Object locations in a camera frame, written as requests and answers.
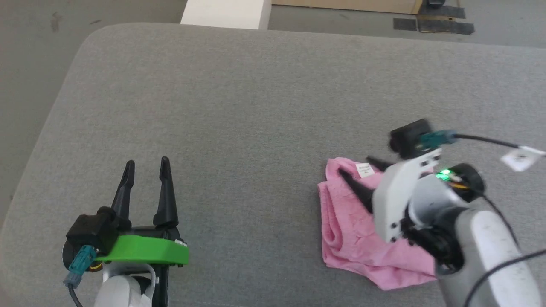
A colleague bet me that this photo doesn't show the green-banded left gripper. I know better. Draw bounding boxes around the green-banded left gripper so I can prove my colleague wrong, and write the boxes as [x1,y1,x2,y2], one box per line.
[94,156,190,307]

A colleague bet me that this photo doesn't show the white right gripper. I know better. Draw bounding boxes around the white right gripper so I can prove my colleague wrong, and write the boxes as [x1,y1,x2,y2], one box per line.
[337,149,442,244]

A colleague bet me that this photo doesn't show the pink garment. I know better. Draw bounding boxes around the pink garment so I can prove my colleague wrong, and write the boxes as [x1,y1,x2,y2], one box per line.
[317,157,438,291]

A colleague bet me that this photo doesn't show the grey fabric sofa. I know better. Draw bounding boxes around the grey fabric sofa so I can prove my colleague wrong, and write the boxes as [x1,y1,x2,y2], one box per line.
[0,23,546,307]

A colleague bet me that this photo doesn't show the black floor tape patches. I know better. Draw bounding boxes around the black floor tape patches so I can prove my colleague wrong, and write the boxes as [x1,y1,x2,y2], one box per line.
[393,5,475,35]

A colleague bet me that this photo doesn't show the white box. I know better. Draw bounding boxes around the white box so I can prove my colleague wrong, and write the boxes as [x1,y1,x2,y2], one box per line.
[180,0,273,30]

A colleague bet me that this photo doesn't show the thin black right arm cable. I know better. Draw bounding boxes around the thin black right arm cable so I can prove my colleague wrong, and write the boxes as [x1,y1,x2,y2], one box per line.
[452,134,546,307]

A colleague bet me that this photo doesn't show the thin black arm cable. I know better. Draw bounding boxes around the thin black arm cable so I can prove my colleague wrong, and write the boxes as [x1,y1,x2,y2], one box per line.
[67,285,84,307]
[452,134,546,307]

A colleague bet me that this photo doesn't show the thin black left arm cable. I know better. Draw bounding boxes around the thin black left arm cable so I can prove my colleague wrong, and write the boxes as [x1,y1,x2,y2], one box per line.
[67,285,84,307]

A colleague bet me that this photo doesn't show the white cable tag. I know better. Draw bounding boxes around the white cable tag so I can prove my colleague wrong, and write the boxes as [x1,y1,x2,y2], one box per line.
[500,146,546,172]

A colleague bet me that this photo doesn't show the lemon-print partition with wooden frame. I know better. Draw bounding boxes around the lemon-print partition with wooden frame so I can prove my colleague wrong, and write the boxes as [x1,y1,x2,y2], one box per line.
[271,0,424,15]

